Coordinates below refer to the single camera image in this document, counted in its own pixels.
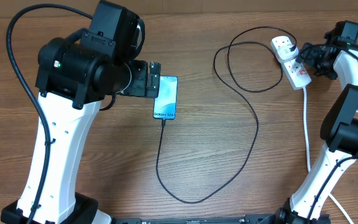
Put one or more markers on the white power extension strip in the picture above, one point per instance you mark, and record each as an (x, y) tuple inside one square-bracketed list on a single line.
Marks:
[(296, 72)]

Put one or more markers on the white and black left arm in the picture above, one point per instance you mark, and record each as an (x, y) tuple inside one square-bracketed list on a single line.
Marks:
[(75, 75)]

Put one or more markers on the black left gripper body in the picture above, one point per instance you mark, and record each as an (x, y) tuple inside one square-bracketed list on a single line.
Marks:
[(138, 84)]

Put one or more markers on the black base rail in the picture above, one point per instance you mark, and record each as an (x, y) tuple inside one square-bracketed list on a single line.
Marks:
[(247, 219)]

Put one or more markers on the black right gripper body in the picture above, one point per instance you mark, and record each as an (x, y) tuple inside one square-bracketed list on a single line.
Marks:
[(316, 61)]

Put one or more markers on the brown cardboard backdrop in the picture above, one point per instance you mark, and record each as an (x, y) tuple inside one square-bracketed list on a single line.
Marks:
[(9, 8)]

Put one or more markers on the dark blue Samsung smartphone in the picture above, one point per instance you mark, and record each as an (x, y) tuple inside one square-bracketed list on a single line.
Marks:
[(165, 104)]

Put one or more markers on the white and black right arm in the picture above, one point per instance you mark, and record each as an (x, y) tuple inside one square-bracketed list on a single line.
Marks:
[(337, 58)]

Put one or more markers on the white wall charger plug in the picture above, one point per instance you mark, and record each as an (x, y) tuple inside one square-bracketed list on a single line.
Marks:
[(286, 53)]

